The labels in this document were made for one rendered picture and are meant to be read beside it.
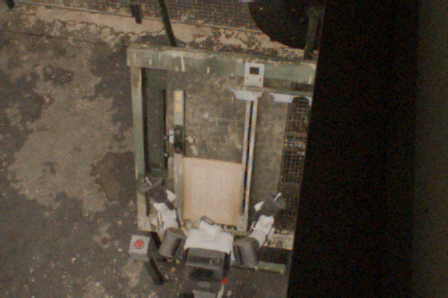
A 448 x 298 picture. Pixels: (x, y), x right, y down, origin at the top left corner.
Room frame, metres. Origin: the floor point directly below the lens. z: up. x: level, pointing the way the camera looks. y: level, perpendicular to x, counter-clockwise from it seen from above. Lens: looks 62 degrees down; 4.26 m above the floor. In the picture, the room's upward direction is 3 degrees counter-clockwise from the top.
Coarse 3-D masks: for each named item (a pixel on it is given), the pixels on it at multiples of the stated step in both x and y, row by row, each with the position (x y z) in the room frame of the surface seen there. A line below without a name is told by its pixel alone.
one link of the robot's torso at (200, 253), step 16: (192, 240) 1.00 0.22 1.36; (208, 240) 0.99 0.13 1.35; (224, 240) 0.99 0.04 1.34; (192, 256) 0.89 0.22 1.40; (208, 256) 0.89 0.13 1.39; (224, 256) 0.90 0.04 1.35; (192, 272) 0.81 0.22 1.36; (208, 272) 0.80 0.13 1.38; (224, 272) 0.84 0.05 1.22; (192, 288) 0.78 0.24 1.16; (208, 288) 0.76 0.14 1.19
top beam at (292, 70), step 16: (128, 48) 1.90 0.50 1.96; (144, 48) 1.91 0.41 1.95; (160, 48) 1.91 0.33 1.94; (176, 48) 1.91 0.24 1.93; (128, 64) 1.85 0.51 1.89; (144, 64) 1.84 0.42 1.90; (160, 64) 1.83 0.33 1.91; (176, 64) 1.81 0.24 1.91; (192, 64) 1.80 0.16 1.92; (208, 64) 1.79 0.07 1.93; (224, 64) 1.78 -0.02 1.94; (240, 64) 1.77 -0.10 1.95; (272, 64) 1.74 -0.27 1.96; (288, 64) 1.73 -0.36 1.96; (304, 64) 1.74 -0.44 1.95; (288, 80) 1.68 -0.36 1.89; (304, 80) 1.67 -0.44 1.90
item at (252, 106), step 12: (252, 84) 1.69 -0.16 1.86; (252, 96) 1.58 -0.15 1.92; (252, 108) 1.66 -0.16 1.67; (252, 120) 1.60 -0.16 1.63; (252, 132) 1.56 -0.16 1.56; (252, 144) 1.52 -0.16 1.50; (252, 156) 1.48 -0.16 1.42; (240, 192) 1.35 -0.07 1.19; (240, 204) 1.31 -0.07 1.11; (240, 216) 1.26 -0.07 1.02; (240, 228) 1.21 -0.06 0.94
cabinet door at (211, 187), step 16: (192, 160) 1.54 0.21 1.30; (208, 160) 1.53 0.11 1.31; (192, 176) 1.48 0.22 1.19; (208, 176) 1.47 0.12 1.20; (224, 176) 1.45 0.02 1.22; (240, 176) 1.44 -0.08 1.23; (192, 192) 1.42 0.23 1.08; (208, 192) 1.40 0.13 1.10; (224, 192) 1.39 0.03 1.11; (192, 208) 1.35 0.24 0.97; (208, 208) 1.34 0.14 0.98; (224, 208) 1.33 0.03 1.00
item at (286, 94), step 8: (232, 88) 1.60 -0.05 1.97; (240, 88) 1.59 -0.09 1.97; (248, 88) 1.59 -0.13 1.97; (256, 88) 1.58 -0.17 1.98; (264, 88) 1.58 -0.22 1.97; (240, 96) 1.61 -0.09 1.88; (248, 96) 1.60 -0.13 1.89; (280, 96) 1.57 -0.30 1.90; (288, 96) 1.56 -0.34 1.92; (296, 96) 1.57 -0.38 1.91; (304, 96) 1.53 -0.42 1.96
